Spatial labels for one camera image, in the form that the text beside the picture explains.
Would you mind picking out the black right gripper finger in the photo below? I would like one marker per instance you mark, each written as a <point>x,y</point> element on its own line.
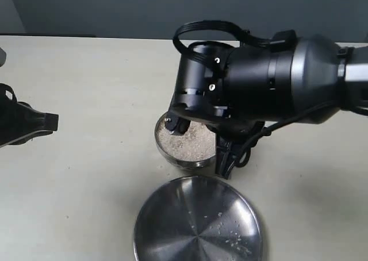
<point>175,125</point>
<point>228,149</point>

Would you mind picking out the round steel plate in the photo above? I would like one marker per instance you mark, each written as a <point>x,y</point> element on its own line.
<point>197,218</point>

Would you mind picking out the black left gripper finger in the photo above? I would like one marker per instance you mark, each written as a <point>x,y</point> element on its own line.
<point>33,123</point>

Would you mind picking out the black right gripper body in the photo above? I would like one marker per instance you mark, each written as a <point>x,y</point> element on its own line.
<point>199,94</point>

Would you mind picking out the steel bowl of rice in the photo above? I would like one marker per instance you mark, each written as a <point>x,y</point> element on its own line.
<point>193,150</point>

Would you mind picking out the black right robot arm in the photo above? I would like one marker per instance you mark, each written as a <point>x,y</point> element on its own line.
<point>245,93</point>

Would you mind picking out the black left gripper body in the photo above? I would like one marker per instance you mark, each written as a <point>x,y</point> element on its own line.
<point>8,115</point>

